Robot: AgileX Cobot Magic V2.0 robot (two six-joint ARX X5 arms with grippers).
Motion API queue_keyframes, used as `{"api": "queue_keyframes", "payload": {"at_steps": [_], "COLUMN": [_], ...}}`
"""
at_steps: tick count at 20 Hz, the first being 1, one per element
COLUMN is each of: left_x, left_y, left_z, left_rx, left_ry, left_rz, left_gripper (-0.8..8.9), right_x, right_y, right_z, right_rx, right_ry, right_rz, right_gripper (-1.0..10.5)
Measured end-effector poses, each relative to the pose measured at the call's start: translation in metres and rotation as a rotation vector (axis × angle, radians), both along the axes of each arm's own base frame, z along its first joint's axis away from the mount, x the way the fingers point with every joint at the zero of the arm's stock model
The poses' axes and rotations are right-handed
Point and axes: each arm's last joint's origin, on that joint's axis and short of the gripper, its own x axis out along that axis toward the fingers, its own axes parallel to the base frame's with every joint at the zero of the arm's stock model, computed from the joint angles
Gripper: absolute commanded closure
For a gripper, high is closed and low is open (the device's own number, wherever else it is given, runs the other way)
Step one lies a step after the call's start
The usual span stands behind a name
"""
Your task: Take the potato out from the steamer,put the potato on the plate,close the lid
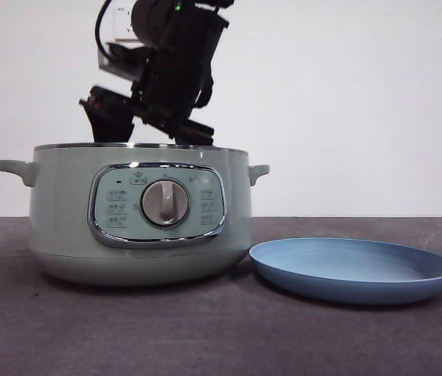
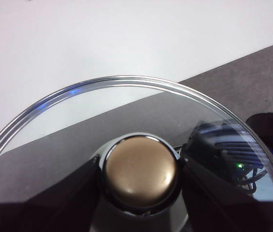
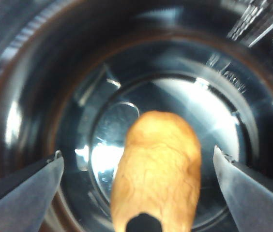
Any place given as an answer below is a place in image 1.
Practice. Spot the white wall socket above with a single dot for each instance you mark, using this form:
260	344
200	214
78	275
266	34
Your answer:
122	23

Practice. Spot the blue round plate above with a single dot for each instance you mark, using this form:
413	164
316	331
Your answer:
342	262

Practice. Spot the pale green electric steamer pot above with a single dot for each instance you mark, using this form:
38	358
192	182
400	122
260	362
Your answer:
68	203

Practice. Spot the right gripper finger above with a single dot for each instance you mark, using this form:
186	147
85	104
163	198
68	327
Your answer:
111	129

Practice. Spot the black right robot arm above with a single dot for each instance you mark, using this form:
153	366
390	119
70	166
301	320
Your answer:
189	27

